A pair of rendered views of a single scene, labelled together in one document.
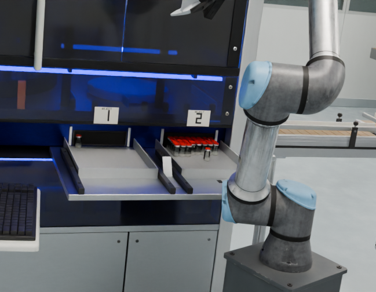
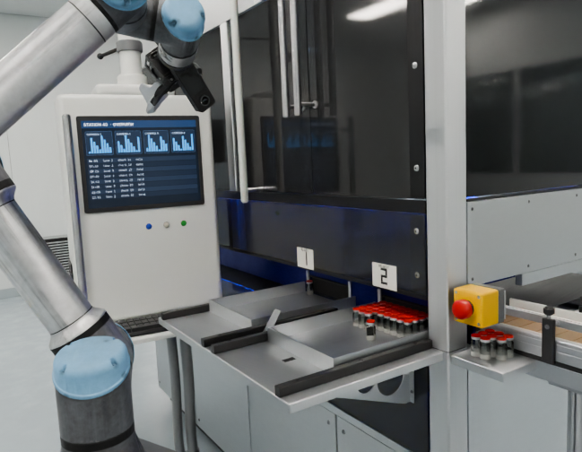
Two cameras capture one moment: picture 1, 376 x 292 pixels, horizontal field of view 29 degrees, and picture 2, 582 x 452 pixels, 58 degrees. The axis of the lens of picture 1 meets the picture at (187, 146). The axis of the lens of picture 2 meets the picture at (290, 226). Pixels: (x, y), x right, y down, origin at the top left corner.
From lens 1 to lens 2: 2.40 m
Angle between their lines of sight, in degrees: 75
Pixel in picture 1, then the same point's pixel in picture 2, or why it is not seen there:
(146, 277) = not seen: outside the picture
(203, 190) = (237, 357)
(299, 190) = (66, 353)
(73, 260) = (299, 423)
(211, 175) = (291, 348)
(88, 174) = (213, 308)
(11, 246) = not seen: hidden behind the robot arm
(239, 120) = (435, 290)
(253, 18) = (433, 114)
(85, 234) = not seen: hidden behind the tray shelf
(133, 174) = (237, 319)
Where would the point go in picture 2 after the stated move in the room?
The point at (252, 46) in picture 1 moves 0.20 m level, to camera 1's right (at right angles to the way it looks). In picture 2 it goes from (438, 161) to (496, 160)
